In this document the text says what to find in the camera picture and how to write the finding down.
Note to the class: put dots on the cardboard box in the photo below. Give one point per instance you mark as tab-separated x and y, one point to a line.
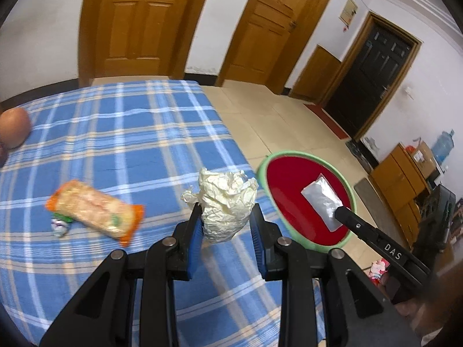
425	159

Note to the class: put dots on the orange snack packet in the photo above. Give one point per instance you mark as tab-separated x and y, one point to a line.
94	209

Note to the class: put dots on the red bin with green rim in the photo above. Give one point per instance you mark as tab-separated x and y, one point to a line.
289	195

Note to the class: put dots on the white wall switch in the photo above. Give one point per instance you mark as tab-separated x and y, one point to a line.
409	92

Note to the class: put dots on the silver foil packet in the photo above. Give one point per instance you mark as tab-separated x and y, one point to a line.
322	198

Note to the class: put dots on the person's right hand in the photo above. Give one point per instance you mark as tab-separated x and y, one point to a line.
445	303

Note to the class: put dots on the black appliance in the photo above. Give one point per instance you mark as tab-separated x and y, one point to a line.
439	217

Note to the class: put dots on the wooden cabinet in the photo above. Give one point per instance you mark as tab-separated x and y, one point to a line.
398	180

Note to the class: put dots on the apple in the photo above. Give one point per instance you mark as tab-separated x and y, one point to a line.
14	126

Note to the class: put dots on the dark shoes pile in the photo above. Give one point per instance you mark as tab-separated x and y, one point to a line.
361	153

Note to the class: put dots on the red patterned cloth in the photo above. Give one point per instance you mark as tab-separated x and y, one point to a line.
378	269

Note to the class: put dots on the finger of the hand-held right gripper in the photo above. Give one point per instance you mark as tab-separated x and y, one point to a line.
361	226

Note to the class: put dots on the small crumpled foil wrapper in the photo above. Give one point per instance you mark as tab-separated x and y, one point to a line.
59	226

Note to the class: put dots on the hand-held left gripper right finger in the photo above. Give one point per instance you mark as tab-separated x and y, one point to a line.
257	238

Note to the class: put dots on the small wooden hatch door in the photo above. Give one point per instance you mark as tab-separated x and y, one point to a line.
316	76

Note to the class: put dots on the white paper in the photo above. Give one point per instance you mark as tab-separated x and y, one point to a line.
224	206

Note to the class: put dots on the wall fuse box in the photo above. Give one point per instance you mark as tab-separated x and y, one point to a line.
348	11

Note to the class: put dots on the wooden panel door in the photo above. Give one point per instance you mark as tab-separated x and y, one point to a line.
141	18
267	32

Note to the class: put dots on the blue water bottle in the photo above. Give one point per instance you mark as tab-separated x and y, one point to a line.
443	146

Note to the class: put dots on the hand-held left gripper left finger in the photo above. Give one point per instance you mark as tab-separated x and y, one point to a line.
195	238

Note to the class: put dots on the black entrance door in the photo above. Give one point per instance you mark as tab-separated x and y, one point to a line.
376	76

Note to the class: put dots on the blue plaid tablecloth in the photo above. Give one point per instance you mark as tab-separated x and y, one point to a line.
126	133

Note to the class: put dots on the red doormat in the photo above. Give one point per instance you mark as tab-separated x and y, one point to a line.
327	121

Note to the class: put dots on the grey floor mat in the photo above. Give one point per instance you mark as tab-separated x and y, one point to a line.
367	198

